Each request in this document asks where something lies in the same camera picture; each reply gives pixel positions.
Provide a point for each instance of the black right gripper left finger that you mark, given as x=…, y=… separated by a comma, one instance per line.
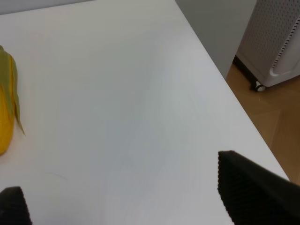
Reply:
x=13, y=207

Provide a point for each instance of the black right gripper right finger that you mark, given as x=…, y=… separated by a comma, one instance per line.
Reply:
x=253, y=195

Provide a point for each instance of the yellow toy corn cob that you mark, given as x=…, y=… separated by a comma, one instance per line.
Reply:
x=9, y=100

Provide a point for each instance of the white perforated air purifier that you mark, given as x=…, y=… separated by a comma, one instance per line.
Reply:
x=270, y=47

